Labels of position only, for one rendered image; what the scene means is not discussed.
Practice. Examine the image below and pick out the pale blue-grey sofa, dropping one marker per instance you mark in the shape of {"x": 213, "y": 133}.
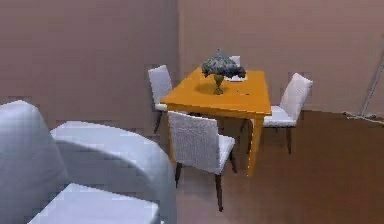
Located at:
{"x": 100, "y": 156}

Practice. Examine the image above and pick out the white upholstered dining chair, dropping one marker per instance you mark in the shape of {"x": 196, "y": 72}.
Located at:
{"x": 236, "y": 60}
{"x": 196, "y": 143}
{"x": 290, "y": 103}
{"x": 160, "y": 85}

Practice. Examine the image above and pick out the orange wooden dining table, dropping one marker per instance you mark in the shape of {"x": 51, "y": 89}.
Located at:
{"x": 233, "y": 96}

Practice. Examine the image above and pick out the grey-green plant in vase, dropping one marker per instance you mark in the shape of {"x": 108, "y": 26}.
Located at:
{"x": 220, "y": 68}

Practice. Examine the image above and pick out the white flat item on table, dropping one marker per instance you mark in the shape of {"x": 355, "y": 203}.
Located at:
{"x": 237, "y": 78}

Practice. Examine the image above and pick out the grey floor lamp stand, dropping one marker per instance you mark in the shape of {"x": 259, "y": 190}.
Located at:
{"x": 370, "y": 96}

